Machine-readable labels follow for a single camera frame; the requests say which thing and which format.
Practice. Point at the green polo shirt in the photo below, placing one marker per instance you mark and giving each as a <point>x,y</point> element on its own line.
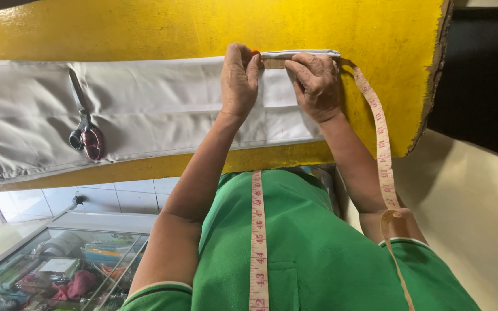
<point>318,250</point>

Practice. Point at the person's right hand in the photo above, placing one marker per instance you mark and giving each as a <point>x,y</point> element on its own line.
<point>320,93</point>

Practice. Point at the cream measuring tape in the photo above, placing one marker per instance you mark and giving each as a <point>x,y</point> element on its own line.
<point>382,142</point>

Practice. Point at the person's left hand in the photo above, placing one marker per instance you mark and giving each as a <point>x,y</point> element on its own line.
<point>238,88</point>

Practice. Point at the small black knob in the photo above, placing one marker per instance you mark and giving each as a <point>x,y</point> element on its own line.
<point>78,199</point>

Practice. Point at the white cloth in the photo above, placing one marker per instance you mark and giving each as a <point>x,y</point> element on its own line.
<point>154,103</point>

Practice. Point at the glass display case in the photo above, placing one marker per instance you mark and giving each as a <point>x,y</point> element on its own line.
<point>58,263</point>

